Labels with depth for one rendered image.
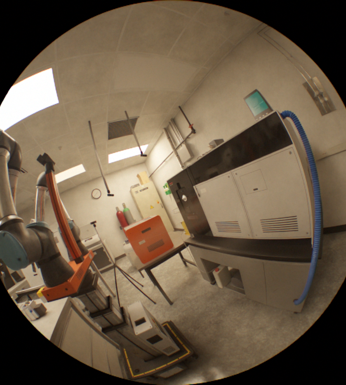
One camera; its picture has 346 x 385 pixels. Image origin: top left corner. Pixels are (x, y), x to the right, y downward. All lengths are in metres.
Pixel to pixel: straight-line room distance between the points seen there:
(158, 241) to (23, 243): 1.31
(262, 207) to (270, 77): 1.60
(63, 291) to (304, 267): 1.06
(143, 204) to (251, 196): 3.74
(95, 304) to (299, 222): 1.10
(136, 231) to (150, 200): 2.95
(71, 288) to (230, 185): 0.92
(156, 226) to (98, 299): 1.02
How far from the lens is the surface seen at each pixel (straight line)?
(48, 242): 0.55
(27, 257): 0.46
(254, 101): 0.77
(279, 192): 0.71
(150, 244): 1.47
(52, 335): 0.91
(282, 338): 1.35
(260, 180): 0.72
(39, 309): 1.14
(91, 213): 4.53
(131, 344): 1.01
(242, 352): 1.33
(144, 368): 1.23
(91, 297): 0.77
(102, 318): 0.85
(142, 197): 4.25
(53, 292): 0.57
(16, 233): 0.47
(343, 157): 1.88
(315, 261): 0.74
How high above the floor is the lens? 1.29
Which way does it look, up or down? level
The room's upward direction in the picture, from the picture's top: 24 degrees counter-clockwise
